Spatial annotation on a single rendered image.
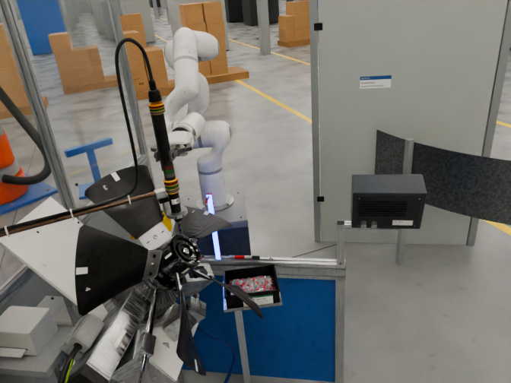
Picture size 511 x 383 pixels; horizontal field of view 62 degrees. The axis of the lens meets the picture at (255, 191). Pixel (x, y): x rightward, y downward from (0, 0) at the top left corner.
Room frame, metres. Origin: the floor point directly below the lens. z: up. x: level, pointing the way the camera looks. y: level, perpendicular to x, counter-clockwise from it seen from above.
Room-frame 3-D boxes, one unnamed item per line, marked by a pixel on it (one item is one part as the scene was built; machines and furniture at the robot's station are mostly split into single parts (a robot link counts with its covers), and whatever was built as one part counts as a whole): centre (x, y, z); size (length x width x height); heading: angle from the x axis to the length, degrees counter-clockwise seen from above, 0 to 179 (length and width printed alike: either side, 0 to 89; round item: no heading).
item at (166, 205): (1.21, 0.27, 1.35); 0.09 x 0.07 x 0.10; 113
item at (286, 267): (1.54, 0.09, 0.82); 0.90 x 0.04 x 0.08; 78
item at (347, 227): (1.43, -0.43, 1.04); 0.24 x 0.03 x 0.03; 78
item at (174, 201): (1.21, 0.26, 1.50); 0.04 x 0.04 x 0.46
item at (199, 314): (1.18, 0.27, 0.91); 0.12 x 0.08 x 0.12; 78
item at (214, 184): (1.89, 0.21, 1.06); 0.19 x 0.19 x 0.18
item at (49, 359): (1.21, 0.82, 0.85); 0.36 x 0.24 x 0.03; 168
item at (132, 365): (0.88, 0.40, 1.03); 0.15 x 0.10 x 0.14; 78
